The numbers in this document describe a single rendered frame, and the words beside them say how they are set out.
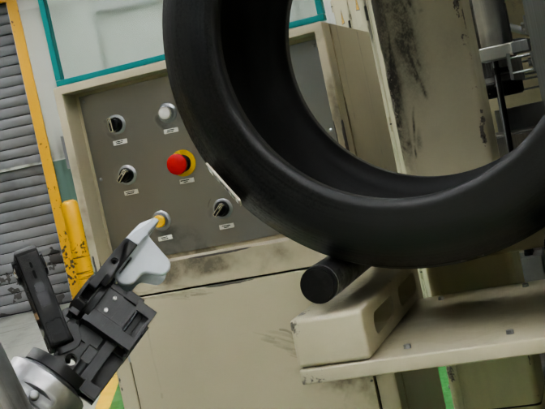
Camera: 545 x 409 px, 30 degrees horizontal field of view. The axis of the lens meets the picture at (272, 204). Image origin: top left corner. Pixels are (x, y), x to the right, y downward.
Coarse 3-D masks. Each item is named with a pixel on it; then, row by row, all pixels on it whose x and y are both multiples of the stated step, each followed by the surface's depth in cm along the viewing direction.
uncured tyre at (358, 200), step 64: (192, 0) 118; (256, 0) 143; (192, 64) 119; (256, 64) 144; (192, 128) 122; (256, 128) 143; (320, 128) 145; (256, 192) 118; (320, 192) 115; (384, 192) 141; (448, 192) 111; (512, 192) 110; (384, 256) 117; (448, 256) 116
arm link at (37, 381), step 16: (16, 368) 104; (32, 368) 103; (48, 368) 105; (32, 384) 102; (48, 384) 103; (64, 384) 104; (32, 400) 102; (48, 400) 102; (64, 400) 103; (80, 400) 105
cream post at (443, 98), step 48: (384, 0) 149; (432, 0) 147; (384, 48) 149; (432, 48) 147; (432, 96) 148; (480, 96) 147; (432, 144) 149; (480, 144) 147; (432, 288) 151; (480, 288) 149; (480, 384) 151; (528, 384) 149
